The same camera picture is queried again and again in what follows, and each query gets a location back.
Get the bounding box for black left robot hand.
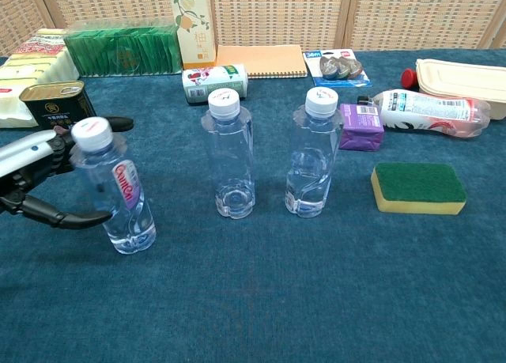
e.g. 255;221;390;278
0;116;134;230

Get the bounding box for clear water bottle red label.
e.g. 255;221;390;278
70;116;157;256

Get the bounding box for clear water bottle white cap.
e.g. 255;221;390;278
285;86;344;219
200;87;257;221

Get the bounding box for black luncheon meat can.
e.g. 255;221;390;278
18;80;98;133

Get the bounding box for yellow sponge multipack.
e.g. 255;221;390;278
0;28;80;129

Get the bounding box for green tea sachet box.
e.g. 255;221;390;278
62;21;183;78

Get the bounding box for white green lying can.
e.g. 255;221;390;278
181;64;249;106

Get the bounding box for tall orange white carton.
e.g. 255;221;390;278
168;0;217;70

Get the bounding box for orange spiral notebook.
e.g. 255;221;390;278
215;44;308;80

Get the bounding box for blue table carpet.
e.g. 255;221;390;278
0;48;506;363

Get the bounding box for woven bamboo folding screen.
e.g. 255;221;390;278
0;0;506;58

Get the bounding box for blue correction tape pack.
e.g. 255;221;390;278
303;49;372;89

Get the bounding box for small purple box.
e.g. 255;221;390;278
338;103;385;153

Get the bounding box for small red cap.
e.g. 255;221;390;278
400;67;420;89

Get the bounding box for green yellow scouring sponge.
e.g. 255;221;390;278
370;162;467;216

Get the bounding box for lying bottle red white label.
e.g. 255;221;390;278
357;88;492;139

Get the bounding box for beige lidded food container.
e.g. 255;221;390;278
414;58;506;121

